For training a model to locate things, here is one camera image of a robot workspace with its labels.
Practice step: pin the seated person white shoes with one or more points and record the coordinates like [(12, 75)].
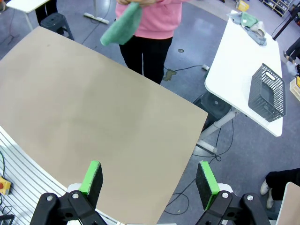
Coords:
[(283, 185)]

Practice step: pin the tan wooden crate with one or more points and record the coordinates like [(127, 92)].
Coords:
[(294, 90)]

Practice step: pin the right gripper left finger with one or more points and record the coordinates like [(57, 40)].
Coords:
[(92, 182)]

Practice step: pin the beige towel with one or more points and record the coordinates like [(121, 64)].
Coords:
[(259, 29)]

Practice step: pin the person's left hand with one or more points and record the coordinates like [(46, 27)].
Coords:
[(144, 2)]

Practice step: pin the white standing desk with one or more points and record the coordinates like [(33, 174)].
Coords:
[(96, 18)]

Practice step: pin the white work table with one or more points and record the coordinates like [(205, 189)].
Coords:
[(25, 4)]

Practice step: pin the shoe rack with shoes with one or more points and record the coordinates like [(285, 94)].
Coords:
[(277, 5)]

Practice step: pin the person in pink hoodie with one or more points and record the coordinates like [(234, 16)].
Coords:
[(154, 21)]

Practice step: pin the grey perforated basket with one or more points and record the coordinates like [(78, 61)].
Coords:
[(267, 93)]

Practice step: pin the yellow plastic crate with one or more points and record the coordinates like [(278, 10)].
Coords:
[(243, 5)]

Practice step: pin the light blue towel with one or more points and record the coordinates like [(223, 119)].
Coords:
[(255, 37)]

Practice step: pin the white side table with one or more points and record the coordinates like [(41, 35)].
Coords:
[(239, 70)]

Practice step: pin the person's right hand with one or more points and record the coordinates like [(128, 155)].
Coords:
[(123, 1)]

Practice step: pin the white slotted base plate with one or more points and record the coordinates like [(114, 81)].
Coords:
[(28, 178)]

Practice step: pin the brown board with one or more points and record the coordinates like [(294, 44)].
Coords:
[(291, 206)]

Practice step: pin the green towel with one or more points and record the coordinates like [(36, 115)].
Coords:
[(123, 25), (248, 20)]

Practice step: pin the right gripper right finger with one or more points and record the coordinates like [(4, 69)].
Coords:
[(205, 185)]

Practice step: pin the yellow emergency stop box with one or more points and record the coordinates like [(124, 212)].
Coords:
[(4, 186)]

